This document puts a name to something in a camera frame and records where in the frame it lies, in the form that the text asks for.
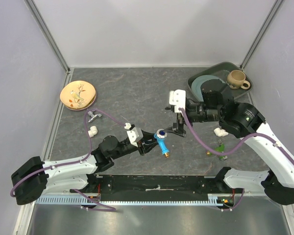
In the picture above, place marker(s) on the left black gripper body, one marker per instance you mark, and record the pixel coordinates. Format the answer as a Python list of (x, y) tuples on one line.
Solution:
[(140, 147)]

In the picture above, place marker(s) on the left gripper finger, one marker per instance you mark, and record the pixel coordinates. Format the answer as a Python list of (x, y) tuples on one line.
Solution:
[(148, 137), (145, 148)]

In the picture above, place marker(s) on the blue water faucet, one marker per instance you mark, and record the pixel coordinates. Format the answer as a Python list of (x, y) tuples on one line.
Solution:
[(160, 136)]

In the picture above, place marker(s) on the white pvc elbow right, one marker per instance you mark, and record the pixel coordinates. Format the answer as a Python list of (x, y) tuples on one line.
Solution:
[(220, 132)]

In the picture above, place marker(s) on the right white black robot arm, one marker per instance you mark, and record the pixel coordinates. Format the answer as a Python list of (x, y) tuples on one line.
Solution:
[(246, 123)]

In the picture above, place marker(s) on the white pvc elbow left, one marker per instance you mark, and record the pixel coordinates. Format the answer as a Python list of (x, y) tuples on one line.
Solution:
[(92, 131)]

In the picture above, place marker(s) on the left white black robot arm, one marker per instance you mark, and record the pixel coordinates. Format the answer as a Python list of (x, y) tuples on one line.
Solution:
[(36, 177)]

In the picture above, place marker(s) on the green water faucet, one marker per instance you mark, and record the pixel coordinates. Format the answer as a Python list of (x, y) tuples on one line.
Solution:
[(220, 148)]

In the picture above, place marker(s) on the teal round plate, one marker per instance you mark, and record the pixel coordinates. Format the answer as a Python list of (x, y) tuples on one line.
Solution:
[(196, 85)]

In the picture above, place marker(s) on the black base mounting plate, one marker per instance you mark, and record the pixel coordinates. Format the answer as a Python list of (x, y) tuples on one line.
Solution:
[(156, 188)]

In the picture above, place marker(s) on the silver metal faucet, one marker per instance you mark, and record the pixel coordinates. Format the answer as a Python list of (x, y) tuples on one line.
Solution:
[(93, 115)]

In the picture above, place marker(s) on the dark green rectangular tray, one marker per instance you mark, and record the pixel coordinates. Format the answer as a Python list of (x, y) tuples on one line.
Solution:
[(221, 71)]

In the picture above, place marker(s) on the beige ceramic mug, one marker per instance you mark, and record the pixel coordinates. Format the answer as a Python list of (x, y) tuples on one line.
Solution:
[(236, 79)]

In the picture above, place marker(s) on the orange bird pattern plate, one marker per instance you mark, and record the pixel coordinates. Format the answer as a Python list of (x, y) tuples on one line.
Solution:
[(82, 88)]

